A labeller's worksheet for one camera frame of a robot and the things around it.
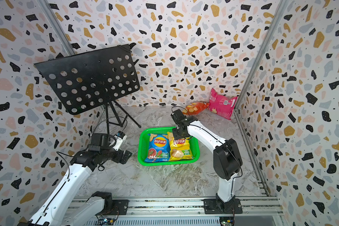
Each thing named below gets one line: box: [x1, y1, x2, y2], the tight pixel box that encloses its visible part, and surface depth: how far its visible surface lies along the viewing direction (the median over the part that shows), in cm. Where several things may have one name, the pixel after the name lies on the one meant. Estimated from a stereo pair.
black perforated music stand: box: [33, 42, 142, 135], surface depth 71 cm
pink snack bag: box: [208, 88, 238, 121], surface depth 112 cm
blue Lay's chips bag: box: [144, 133, 170, 163], surface depth 90 cm
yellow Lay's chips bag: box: [162, 131, 194, 162], surface depth 91 cm
